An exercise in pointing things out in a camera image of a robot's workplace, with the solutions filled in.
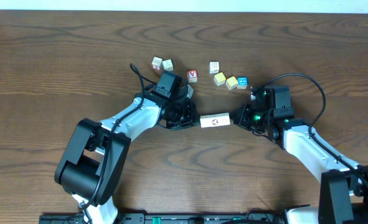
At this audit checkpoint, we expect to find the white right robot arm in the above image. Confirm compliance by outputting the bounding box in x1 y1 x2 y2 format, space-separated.
230 103 368 223

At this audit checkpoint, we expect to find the white block letter B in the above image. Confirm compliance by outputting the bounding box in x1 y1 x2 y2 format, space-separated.
209 62 220 74

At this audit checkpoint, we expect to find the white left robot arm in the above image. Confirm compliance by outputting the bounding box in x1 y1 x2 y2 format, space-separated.
54 93 199 223

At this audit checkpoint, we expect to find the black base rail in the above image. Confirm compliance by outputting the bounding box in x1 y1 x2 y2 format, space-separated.
38 212 287 224

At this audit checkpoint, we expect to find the blue block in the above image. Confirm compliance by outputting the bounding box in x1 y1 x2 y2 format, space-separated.
237 77 248 90

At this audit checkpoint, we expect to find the red letter V block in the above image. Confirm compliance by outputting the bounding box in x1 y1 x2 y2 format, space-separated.
187 70 198 83

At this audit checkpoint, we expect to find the yellow block right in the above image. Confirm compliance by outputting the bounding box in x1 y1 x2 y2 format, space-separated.
225 76 238 90

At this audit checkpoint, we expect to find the white block red number three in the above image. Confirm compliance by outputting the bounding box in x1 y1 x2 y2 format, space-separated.
151 57 163 70

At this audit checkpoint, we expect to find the yellow block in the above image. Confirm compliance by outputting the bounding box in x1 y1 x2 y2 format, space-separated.
214 72 226 86
225 76 238 90

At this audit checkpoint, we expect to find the white block beside red three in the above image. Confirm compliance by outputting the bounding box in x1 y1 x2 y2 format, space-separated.
162 59 174 72

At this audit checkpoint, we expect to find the yellow block left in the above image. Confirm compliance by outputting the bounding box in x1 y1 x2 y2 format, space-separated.
214 72 226 86

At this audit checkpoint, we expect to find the white block violin picture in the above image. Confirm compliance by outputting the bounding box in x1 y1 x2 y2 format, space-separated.
210 114 221 126

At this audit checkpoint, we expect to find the white block table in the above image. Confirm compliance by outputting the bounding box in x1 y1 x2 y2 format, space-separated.
200 115 211 128

